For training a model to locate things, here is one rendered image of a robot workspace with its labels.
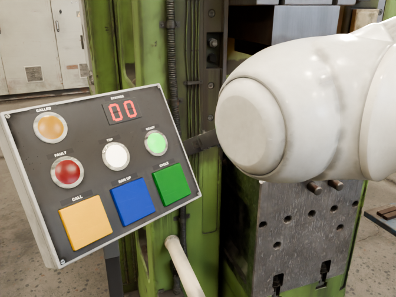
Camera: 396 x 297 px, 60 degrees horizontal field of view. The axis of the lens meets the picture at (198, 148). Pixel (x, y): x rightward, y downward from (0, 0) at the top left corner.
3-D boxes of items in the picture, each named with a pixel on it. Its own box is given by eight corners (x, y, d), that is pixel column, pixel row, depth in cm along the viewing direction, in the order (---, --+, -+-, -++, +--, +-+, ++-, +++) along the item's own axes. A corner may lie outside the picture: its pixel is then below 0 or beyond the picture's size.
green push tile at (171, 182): (192, 193, 76) (180, 162, 76) (166, 206, 71) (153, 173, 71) (187, 194, 77) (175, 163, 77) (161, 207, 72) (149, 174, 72)
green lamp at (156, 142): (168, 153, 74) (168, 134, 72) (147, 156, 73) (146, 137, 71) (165, 148, 77) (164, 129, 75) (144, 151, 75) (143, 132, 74)
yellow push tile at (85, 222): (113, 232, 63) (99, 194, 63) (75, 251, 58) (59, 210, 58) (109, 233, 64) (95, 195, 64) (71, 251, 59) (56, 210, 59)
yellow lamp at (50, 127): (66, 140, 61) (62, 116, 59) (38, 143, 60) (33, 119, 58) (66, 134, 64) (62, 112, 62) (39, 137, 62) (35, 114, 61)
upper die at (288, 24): (335, 43, 93) (340, 5, 90) (271, 45, 87) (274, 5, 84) (259, 32, 130) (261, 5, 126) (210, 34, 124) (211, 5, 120)
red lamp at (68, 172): (83, 184, 61) (79, 162, 59) (55, 188, 60) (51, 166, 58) (82, 177, 64) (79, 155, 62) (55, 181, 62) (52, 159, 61)
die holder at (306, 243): (345, 273, 124) (368, 161, 106) (251, 302, 112) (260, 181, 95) (266, 198, 172) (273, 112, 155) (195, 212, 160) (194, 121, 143)
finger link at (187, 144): (213, 147, 61) (210, 148, 61) (190, 155, 66) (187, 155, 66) (207, 131, 61) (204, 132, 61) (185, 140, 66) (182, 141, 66)
